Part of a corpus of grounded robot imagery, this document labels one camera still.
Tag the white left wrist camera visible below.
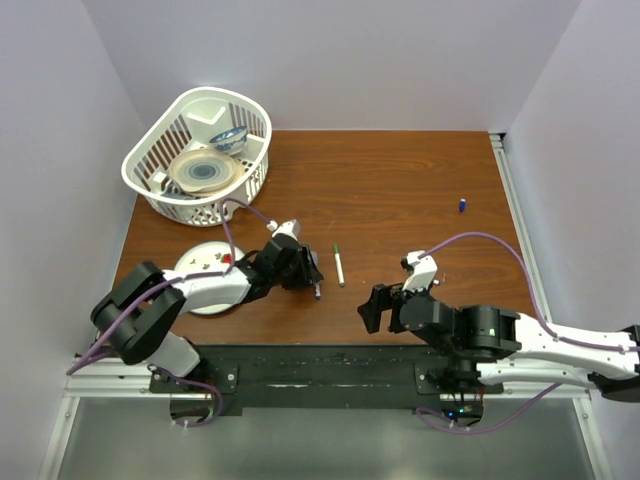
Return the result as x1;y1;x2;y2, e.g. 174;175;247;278
266;219;301;248

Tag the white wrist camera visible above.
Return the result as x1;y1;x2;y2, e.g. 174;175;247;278
266;219;301;248
401;250;438;293

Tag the white plastic dish basket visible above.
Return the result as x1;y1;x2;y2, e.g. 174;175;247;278
121;87;272;227

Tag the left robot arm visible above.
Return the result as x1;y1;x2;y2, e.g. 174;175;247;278
90;234;324;392

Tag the white green pen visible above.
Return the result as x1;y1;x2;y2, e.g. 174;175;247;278
333;243;346;288

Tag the beige blue ceramic plate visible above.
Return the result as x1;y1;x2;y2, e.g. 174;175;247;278
164;148;244;200

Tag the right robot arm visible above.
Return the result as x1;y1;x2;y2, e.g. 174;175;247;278
357;284;639;403

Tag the blue white ceramic bowl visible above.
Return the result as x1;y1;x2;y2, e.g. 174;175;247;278
209;125;248;156

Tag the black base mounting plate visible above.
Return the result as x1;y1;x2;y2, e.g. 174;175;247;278
149;343;560;416

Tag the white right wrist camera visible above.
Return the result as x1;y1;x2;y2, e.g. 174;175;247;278
401;250;438;293

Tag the strawberry pattern plate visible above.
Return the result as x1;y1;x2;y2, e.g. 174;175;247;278
172;241;248;315

